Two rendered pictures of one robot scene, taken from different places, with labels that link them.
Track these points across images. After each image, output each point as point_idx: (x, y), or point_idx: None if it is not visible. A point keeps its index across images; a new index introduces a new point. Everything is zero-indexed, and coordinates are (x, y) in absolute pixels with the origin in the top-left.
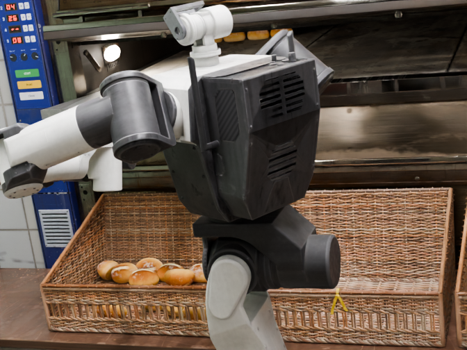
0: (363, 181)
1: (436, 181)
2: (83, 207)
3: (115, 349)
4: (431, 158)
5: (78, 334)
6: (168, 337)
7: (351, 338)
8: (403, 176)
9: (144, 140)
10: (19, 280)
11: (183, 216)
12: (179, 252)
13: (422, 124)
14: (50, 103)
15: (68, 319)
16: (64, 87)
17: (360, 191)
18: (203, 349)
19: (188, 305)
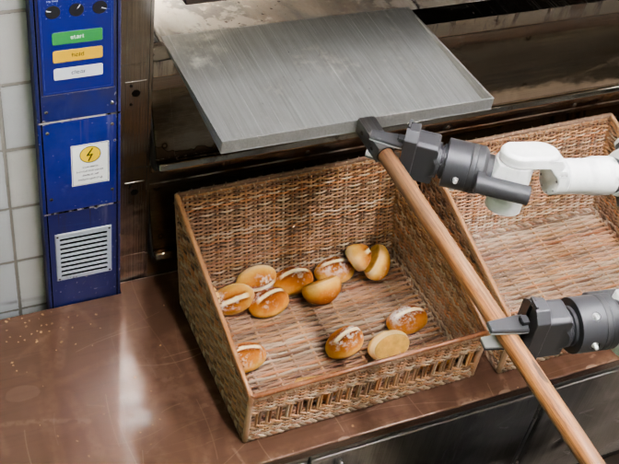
0: (519, 116)
1: (591, 105)
2: (125, 213)
3: (360, 439)
4: (612, 88)
5: (292, 433)
6: (412, 397)
7: None
8: (562, 104)
9: None
10: (42, 348)
11: (301, 201)
12: (292, 247)
13: (601, 47)
14: (113, 80)
15: (279, 422)
16: (132, 46)
17: (524, 133)
18: (473, 402)
19: (449, 358)
